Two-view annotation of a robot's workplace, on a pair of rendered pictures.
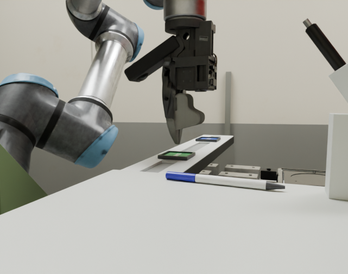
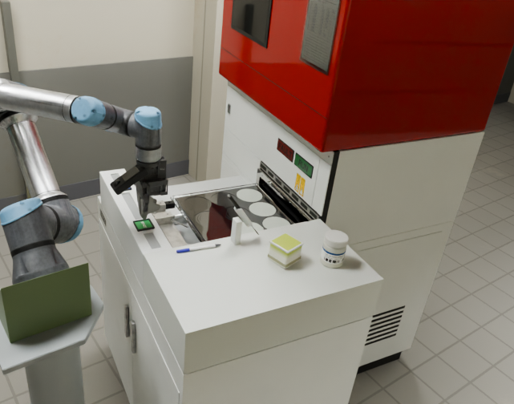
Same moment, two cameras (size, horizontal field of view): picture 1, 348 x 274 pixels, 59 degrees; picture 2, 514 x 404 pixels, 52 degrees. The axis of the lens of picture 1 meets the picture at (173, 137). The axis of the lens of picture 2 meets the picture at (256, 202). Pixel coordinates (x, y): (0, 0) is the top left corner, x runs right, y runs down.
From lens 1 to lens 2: 1.35 m
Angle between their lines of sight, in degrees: 52
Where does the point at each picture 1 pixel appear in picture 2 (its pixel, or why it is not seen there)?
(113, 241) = (207, 286)
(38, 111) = (51, 225)
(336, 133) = (236, 227)
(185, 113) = (152, 206)
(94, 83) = (46, 177)
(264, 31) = not seen: outside the picture
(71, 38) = not seen: outside the picture
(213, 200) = (208, 260)
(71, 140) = (67, 232)
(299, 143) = (104, 86)
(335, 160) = (236, 234)
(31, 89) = (41, 212)
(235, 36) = not seen: outside the picture
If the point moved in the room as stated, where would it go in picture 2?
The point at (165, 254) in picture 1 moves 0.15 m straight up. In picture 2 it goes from (221, 284) to (225, 240)
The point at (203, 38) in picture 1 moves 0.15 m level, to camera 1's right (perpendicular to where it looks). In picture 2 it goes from (162, 168) to (200, 156)
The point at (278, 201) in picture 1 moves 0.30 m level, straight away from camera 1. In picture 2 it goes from (223, 252) to (188, 204)
